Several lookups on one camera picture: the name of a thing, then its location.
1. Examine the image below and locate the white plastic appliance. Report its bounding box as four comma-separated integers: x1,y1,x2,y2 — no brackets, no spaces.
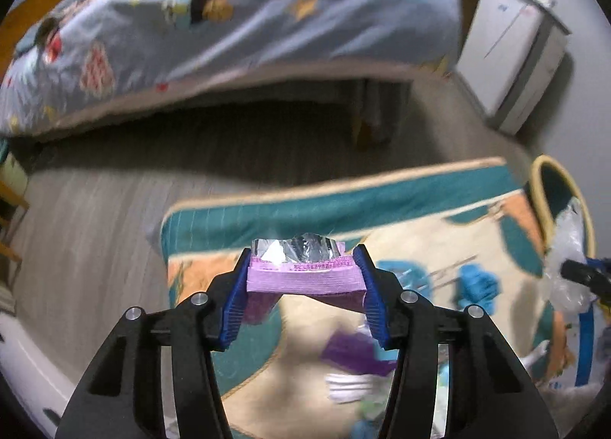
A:
0,310,82,439

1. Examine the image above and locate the teal crumpled cloth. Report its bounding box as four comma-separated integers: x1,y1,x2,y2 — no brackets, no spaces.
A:
458,263,499,316

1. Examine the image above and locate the blue strap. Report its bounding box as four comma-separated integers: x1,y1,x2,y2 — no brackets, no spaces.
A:
575,303,600,387

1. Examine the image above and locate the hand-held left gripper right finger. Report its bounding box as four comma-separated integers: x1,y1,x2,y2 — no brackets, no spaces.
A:
352,244,559,439

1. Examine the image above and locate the teal patterned rug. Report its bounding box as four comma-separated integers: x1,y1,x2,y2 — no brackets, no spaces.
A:
160,157,580,439

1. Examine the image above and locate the bed with patterned blue duvet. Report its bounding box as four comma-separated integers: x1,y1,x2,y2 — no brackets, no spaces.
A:
0,0,461,136

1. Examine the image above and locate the yellow-rimmed teal trash bin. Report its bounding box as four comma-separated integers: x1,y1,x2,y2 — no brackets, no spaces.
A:
529,155,597,268

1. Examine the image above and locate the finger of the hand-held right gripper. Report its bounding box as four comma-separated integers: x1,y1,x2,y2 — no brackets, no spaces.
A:
559,256,611,311

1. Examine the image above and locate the white crumpled tissue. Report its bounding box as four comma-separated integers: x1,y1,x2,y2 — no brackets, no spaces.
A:
519,339,552,368

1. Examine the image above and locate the dark purple wrapper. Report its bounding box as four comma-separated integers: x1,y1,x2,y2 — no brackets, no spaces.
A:
322,329,399,377

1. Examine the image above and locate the clear plastic bag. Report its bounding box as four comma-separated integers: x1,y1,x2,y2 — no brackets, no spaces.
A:
541,198,595,313

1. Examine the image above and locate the white crumpled paper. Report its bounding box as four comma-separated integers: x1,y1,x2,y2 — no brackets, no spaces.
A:
327,372,383,404

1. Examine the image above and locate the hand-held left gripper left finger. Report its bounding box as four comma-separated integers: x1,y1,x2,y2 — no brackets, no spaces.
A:
55,248,254,439

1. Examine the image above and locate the purple snack wrapper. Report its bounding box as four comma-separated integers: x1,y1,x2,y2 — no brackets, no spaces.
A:
241,231,368,325

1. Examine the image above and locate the white air purifier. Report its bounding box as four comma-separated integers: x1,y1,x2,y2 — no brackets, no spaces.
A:
456,0,574,136

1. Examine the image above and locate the light blue plastic glove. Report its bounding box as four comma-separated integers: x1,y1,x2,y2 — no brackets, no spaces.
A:
353,413,383,439

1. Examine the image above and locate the wooden chair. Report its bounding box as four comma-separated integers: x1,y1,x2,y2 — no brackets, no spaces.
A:
0,181,29,263

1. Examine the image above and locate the pale green box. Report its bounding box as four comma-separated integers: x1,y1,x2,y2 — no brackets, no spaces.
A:
0,140,28,191

